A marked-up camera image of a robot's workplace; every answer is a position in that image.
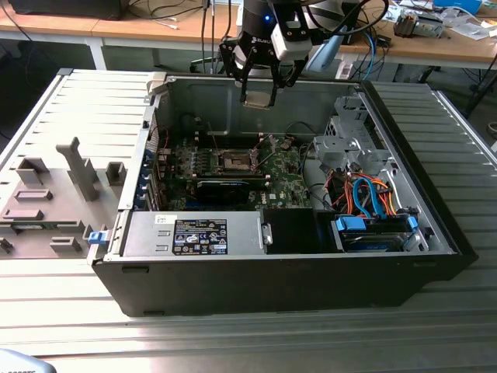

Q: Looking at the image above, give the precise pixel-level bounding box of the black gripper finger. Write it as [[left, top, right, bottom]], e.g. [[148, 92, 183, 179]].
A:
[[218, 35, 258, 105], [267, 56, 311, 108]]

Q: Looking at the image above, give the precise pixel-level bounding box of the blue box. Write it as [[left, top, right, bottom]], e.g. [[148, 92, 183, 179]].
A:
[[433, 0, 482, 11]]

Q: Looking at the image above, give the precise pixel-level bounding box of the wooden desk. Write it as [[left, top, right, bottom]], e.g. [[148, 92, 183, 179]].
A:
[[333, 0, 497, 78], [0, 0, 242, 71]]

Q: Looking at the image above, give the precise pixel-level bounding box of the black flat box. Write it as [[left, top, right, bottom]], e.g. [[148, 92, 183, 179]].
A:
[[7, 0, 125, 20]]

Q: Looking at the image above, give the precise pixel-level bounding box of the CPU with silver top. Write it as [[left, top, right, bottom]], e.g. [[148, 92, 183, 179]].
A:
[[241, 90, 273, 111]]

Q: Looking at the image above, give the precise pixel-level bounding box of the blue data cable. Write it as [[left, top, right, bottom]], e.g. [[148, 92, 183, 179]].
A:
[[351, 176, 384, 221]]

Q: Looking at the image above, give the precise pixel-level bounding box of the grey metal disk bay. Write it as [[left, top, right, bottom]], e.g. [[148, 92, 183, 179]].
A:
[[312, 95, 393, 176]]

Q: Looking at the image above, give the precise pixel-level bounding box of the thin black looped cable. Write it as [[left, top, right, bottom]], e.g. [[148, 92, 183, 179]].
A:
[[286, 121, 316, 137]]

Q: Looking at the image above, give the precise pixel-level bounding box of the black hanging cable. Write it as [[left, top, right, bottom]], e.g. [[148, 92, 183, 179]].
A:
[[200, 0, 218, 75]]

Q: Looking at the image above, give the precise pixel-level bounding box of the CPU socket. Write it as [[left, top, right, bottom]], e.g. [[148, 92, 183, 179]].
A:
[[215, 149, 259, 174]]

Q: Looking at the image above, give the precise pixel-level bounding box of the CPU cooler heat sink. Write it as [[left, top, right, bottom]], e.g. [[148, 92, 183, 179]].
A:
[[394, 9, 446, 40]]

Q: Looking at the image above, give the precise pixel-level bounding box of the orange wire bundle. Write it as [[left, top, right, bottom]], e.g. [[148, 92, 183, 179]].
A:
[[329, 174, 399, 217]]

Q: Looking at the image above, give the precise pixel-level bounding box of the thin red wire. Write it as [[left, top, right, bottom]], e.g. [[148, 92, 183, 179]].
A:
[[157, 126, 172, 151]]

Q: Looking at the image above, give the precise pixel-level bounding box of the green motherboard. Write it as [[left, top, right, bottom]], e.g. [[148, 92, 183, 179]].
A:
[[155, 134, 315, 213]]

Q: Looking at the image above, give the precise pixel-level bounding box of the hard disk in blue carrier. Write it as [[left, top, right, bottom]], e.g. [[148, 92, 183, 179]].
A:
[[332, 215, 420, 253]]

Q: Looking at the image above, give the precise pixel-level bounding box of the grey rounded device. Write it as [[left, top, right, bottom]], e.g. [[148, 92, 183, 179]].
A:
[[0, 347, 51, 373]]

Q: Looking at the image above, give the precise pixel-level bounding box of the grey power supply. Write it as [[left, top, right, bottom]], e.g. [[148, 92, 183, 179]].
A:
[[120, 211, 273, 257]]

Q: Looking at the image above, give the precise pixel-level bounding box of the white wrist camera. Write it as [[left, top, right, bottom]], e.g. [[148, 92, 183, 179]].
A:
[[269, 0, 314, 63]]

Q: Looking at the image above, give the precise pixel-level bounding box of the black graphics card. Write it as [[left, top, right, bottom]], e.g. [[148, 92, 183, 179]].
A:
[[195, 179, 250, 206]]

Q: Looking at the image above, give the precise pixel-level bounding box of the black and grey PC case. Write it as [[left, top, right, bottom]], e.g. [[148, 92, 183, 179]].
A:
[[88, 71, 478, 318]]

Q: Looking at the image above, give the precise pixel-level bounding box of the metal socket cover frame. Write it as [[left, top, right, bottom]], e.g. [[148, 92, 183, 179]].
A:
[[249, 134, 277, 173]]

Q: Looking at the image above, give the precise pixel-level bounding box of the grey parts rack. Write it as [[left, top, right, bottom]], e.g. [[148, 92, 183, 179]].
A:
[[0, 135, 129, 260]]

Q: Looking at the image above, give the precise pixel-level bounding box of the blue hanging cable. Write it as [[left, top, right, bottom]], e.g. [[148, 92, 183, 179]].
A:
[[363, 29, 384, 81]]

